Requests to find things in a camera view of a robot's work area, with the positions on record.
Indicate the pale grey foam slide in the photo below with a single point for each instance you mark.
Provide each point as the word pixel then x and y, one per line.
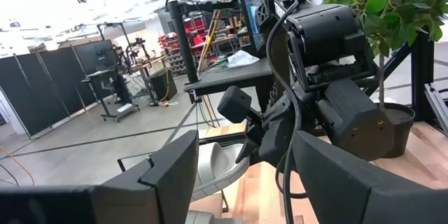
pixel 217 168

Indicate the black partition screens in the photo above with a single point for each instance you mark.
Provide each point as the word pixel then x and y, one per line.
pixel 52 87

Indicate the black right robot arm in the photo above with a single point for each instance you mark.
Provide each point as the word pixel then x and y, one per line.
pixel 332 35

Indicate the white crumpled cloth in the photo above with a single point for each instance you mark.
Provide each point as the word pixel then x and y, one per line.
pixel 243 59

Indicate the black metal rig frame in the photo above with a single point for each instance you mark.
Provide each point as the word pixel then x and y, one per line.
pixel 421 77

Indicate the black work table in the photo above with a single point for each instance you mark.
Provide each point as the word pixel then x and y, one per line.
pixel 227 77

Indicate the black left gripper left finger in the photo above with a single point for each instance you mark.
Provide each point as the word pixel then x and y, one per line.
pixel 164 189

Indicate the black monitor pole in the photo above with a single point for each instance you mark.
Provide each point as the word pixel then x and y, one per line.
pixel 183 42

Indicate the silver aluminium rail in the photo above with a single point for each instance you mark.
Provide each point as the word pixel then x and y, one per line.
pixel 437 105

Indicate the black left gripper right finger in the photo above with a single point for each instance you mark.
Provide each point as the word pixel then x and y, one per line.
pixel 332 196

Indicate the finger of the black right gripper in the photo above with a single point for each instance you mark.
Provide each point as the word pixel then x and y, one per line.
pixel 249 152

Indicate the red bin shelf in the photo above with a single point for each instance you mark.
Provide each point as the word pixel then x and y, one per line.
pixel 182 42

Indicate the potted green plant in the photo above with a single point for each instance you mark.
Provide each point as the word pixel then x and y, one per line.
pixel 385 0

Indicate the black computer box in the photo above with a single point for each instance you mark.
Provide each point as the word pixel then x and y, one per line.
pixel 164 84

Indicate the blue-lit monitor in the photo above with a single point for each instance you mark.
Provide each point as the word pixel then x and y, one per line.
pixel 253 7

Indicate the black rolling stand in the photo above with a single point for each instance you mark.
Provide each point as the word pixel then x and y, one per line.
pixel 112 91

